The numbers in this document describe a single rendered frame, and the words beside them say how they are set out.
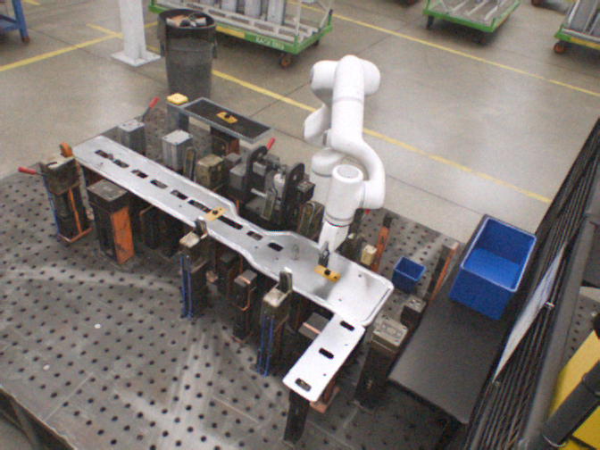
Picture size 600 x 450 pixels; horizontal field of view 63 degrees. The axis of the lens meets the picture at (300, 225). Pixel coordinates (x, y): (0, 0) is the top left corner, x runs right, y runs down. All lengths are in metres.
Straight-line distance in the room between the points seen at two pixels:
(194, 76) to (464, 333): 3.55
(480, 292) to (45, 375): 1.35
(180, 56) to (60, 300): 2.91
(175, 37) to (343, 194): 3.24
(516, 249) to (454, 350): 0.49
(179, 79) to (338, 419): 3.52
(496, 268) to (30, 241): 1.76
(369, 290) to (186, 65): 3.28
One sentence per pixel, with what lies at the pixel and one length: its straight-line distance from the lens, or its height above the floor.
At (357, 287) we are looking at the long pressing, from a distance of 1.56.
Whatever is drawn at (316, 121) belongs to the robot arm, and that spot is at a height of 1.24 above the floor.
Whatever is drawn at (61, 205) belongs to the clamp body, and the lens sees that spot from 2.09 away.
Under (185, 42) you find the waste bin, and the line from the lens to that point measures 4.38.
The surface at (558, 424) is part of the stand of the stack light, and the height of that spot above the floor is 1.65.
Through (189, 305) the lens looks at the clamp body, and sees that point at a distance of 1.77.
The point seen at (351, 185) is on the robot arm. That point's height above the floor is 1.38.
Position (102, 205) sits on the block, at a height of 0.99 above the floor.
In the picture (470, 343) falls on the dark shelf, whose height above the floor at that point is 1.03.
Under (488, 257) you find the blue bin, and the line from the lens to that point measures 1.80.
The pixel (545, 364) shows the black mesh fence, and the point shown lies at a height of 1.55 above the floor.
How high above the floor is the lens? 2.11
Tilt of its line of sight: 39 degrees down
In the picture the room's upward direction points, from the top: 8 degrees clockwise
